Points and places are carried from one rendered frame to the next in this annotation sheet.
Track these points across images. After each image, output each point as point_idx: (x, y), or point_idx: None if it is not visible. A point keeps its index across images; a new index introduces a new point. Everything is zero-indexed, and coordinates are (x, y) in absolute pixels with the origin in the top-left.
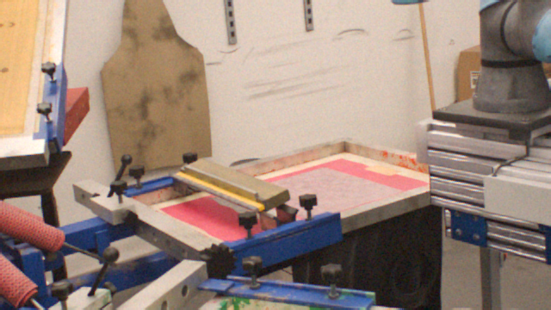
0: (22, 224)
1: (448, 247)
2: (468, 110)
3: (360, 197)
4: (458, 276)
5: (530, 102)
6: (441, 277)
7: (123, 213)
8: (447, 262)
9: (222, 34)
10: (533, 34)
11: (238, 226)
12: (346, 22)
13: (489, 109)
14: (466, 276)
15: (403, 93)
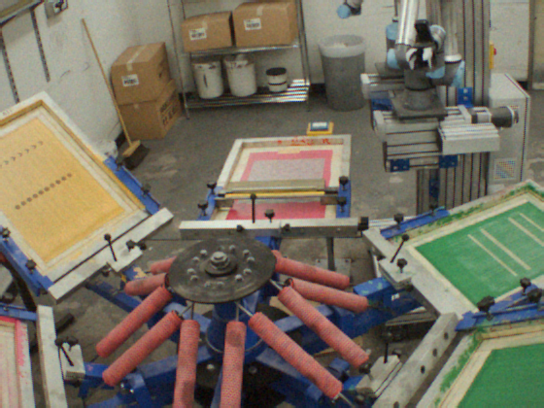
0: (276, 255)
1: (175, 185)
2: (412, 112)
3: (314, 169)
4: (201, 198)
5: (434, 102)
6: (193, 203)
7: (280, 226)
8: (185, 193)
9: (13, 102)
10: (454, 78)
11: (294, 210)
12: (62, 69)
13: (423, 110)
14: (205, 196)
15: (92, 102)
